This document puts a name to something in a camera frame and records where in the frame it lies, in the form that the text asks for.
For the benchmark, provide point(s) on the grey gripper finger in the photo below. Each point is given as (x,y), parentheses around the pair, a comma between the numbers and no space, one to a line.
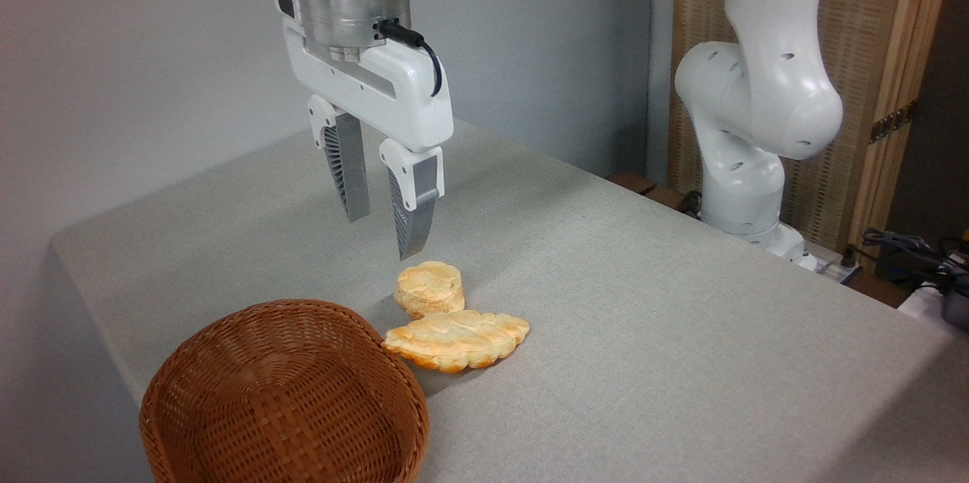
(348,165)
(412,210)

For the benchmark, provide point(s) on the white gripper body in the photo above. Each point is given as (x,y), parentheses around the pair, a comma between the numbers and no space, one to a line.
(394,97)

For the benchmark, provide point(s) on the round bread roll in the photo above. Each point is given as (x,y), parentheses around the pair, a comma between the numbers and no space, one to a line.
(430,288)

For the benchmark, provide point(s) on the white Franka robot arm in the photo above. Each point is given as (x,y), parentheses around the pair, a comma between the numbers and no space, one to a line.
(757,89)

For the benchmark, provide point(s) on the leaf-shaped flat bread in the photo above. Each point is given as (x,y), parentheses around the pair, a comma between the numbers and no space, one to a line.
(454,339)

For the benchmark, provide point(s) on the brown wicker basket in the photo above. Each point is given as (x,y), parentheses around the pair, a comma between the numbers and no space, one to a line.
(280,407)

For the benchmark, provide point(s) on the brown wooden block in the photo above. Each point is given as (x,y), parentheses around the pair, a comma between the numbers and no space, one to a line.
(632,182)
(666,197)

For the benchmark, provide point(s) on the grey tablecloth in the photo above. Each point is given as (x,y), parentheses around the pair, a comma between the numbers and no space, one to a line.
(681,354)

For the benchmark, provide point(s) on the white power strip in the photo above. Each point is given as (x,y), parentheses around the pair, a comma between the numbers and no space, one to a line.
(836,271)

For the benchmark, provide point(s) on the bamboo folding screen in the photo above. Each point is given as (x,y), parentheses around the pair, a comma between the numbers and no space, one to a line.
(870,14)

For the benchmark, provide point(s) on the white box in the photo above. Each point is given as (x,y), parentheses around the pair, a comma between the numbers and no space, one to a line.
(920,301)

